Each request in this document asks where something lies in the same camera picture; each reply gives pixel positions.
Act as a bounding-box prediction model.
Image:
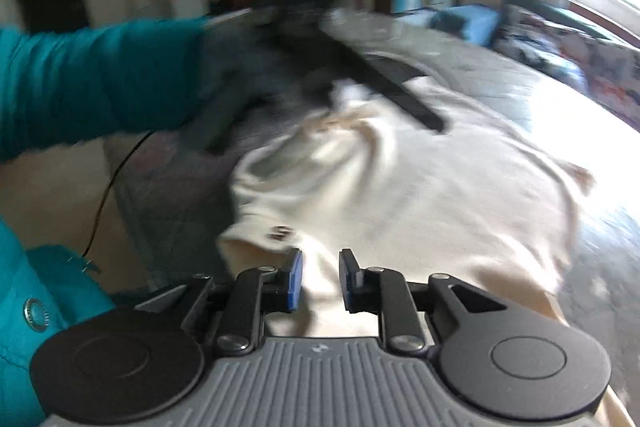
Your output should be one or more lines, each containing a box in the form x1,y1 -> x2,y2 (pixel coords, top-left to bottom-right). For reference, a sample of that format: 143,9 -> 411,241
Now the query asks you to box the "cream white garment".
102,7 -> 640,303

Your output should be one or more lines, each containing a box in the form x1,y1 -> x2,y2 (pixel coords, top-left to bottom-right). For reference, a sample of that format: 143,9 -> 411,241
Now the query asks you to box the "person's left forearm teal sleeve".
0,18 -> 211,164

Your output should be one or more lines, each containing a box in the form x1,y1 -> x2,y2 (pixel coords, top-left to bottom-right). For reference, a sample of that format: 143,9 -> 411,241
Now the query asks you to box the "person's teal jacket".
0,216 -> 118,427

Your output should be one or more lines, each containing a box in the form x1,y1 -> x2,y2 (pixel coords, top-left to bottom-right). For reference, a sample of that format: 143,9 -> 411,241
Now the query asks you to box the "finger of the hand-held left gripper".
318,13 -> 447,132

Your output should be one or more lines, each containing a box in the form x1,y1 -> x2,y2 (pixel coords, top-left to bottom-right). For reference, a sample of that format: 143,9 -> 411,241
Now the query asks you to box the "thin black cable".
81,131 -> 152,259

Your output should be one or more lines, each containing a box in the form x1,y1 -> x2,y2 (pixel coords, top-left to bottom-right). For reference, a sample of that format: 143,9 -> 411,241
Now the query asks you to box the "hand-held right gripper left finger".
135,249 -> 305,356

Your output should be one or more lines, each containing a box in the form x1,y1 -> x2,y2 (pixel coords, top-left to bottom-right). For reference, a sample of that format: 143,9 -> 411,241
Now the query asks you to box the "cream white sweatshirt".
216,74 -> 626,427

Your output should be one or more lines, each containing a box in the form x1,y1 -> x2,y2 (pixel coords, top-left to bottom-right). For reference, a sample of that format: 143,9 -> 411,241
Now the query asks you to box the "person's left hand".
187,21 -> 303,156

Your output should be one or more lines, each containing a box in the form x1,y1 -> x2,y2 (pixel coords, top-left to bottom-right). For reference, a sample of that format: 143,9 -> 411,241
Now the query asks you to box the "blue folded cloth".
429,4 -> 502,48

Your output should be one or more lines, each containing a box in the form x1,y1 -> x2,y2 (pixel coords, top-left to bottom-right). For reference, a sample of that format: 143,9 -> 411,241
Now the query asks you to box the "printed pillow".
491,0 -> 640,130

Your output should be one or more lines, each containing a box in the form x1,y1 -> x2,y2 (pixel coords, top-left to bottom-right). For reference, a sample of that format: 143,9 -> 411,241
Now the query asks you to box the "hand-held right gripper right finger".
338,249 -> 506,356

